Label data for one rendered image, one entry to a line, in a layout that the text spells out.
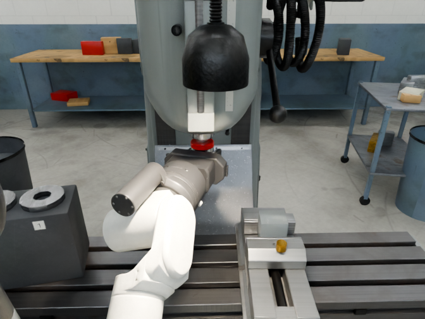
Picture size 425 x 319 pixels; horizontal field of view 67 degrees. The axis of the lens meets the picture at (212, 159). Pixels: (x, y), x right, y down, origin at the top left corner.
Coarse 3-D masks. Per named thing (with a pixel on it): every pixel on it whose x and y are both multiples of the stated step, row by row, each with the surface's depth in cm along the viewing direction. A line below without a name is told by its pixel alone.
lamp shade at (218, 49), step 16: (192, 32) 32; (208, 32) 31; (224, 32) 31; (192, 48) 31; (208, 48) 31; (224, 48) 31; (240, 48) 32; (192, 64) 32; (208, 64) 31; (224, 64) 31; (240, 64) 32; (192, 80) 32; (208, 80) 32; (224, 80) 32; (240, 80) 32
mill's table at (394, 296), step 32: (96, 256) 81; (128, 256) 81; (192, 256) 81; (224, 256) 81; (320, 256) 81; (352, 256) 81; (384, 256) 81; (416, 256) 81; (32, 288) 73; (64, 288) 74; (96, 288) 74; (192, 288) 75; (224, 288) 75; (320, 288) 72; (352, 288) 72; (384, 288) 72; (416, 288) 72
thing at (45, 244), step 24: (24, 192) 74; (48, 192) 72; (72, 192) 74; (24, 216) 65; (48, 216) 66; (72, 216) 70; (0, 240) 66; (24, 240) 67; (48, 240) 69; (72, 240) 70; (0, 264) 69; (24, 264) 70; (48, 264) 71; (72, 264) 73
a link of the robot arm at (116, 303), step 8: (112, 296) 38; (120, 296) 37; (128, 296) 37; (136, 296) 37; (144, 296) 37; (112, 304) 37; (120, 304) 36; (128, 304) 36; (136, 304) 36; (144, 304) 37; (152, 304) 37; (160, 304) 38; (112, 312) 37; (120, 312) 36; (128, 312) 36; (136, 312) 36; (144, 312) 36; (152, 312) 37; (160, 312) 38
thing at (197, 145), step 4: (192, 140) 64; (196, 140) 64; (208, 140) 64; (212, 140) 64; (192, 144) 62; (196, 144) 62; (200, 144) 62; (204, 144) 62; (208, 144) 62; (212, 144) 63; (196, 148) 62; (200, 148) 62; (204, 148) 62; (208, 148) 62
